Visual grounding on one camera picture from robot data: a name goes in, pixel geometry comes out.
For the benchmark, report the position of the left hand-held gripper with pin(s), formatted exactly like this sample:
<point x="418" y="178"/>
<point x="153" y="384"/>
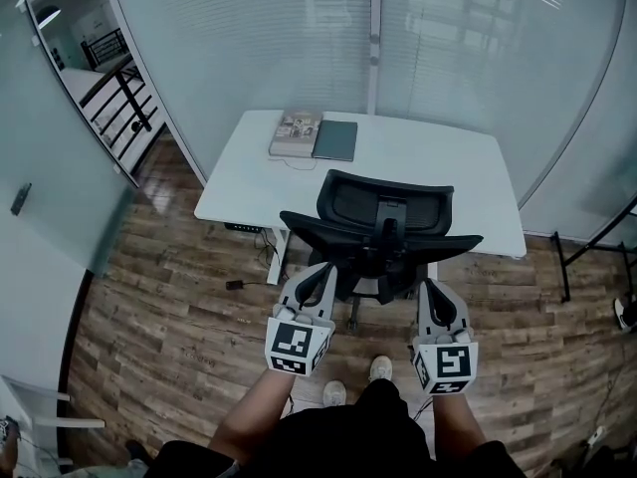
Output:
<point x="293" y="341"/>

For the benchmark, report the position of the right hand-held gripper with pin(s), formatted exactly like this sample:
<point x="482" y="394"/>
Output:
<point x="450" y="361"/>

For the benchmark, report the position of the black office chair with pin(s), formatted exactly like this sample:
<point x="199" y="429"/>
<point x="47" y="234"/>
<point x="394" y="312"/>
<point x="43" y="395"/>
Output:
<point x="378" y="237"/>

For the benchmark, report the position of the person's left forearm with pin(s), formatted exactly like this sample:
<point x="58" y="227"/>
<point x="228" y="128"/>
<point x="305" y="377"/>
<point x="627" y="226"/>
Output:
<point x="249" y="416"/>

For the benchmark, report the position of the person's right forearm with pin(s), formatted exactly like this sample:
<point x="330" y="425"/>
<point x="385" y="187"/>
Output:
<point x="458" y="426"/>

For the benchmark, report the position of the desk control panel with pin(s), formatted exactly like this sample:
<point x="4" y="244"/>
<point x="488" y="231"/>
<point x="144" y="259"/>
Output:
<point x="242" y="227"/>

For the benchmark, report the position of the white desk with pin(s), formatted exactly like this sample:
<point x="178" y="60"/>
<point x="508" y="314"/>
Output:
<point x="239" y="187"/>

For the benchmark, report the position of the black power adapter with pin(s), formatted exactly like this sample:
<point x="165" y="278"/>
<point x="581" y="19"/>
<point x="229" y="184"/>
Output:
<point x="233" y="285"/>

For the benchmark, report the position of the person's right white shoe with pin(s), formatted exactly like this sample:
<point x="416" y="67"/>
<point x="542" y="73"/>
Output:
<point x="381" y="368"/>

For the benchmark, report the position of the person's white shoe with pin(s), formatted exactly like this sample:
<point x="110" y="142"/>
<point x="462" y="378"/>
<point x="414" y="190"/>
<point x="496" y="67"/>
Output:
<point x="334" y="394"/>
<point x="381" y="368"/>

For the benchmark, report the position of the person's left white shoe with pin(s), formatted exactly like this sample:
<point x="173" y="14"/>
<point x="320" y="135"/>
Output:
<point x="334" y="394"/>

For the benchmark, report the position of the grey-green notebook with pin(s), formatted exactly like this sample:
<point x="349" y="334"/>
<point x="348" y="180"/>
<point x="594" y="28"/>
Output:
<point x="336" y="140"/>

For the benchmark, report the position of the person's black clothing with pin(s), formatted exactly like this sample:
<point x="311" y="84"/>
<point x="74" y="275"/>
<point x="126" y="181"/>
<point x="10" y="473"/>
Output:
<point x="348" y="446"/>

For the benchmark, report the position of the picture cover book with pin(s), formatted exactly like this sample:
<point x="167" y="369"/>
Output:
<point x="296" y="132"/>

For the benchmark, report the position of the black metal railing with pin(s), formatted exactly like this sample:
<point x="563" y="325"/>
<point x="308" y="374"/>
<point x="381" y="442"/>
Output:
<point x="124" y="97"/>

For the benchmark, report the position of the small white table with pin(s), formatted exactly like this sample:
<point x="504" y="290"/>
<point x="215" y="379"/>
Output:
<point x="45" y="416"/>

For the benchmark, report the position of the frosted glass door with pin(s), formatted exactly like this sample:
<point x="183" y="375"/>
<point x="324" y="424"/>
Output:
<point x="50" y="142"/>

